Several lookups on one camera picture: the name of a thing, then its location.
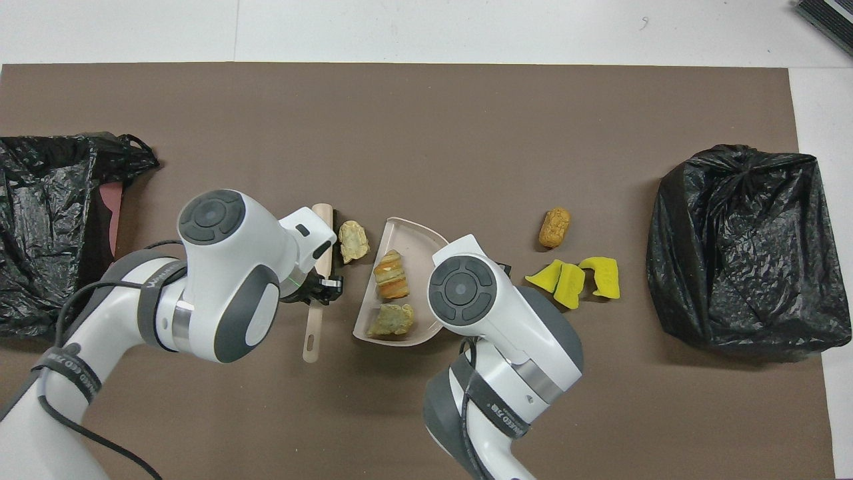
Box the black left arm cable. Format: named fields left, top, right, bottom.
left=0, top=239, right=185, bottom=480

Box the dark grey ribbed device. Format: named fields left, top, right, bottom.
left=792, top=0, right=853, bottom=58

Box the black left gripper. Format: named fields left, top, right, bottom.
left=283, top=266, right=345, bottom=307

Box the pale fried dumpling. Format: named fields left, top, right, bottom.
left=338, top=221, right=371, bottom=265
left=366, top=303, right=415, bottom=338

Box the beige hand brush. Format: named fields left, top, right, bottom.
left=302, top=203, right=341, bottom=364

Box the brown fried nugget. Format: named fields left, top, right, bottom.
left=538, top=207, right=572, bottom=249

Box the loose black trash bag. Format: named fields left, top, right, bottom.
left=0, top=132, right=161, bottom=338

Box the yellow sponge piece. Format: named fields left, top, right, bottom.
left=524, top=259, right=564, bottom=294
left=578, top=256, right=621, bottom=300
left=553, top=263, right=586, bottom=311

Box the bin covered by black bag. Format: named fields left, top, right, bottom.
left=646, top=144, right=853, bottom=358

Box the pink trash bin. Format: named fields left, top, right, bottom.
left=100, top=183, right=125, bottom=261

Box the golden croissant piece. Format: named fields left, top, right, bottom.
left=373, top=249, right=411, bottom=301

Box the brown table mat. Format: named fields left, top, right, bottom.
left=0, top=62, right=838, bottom=480

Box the beige plastic dustpan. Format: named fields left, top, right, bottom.
left=352, top=217, right=451, bottom=347

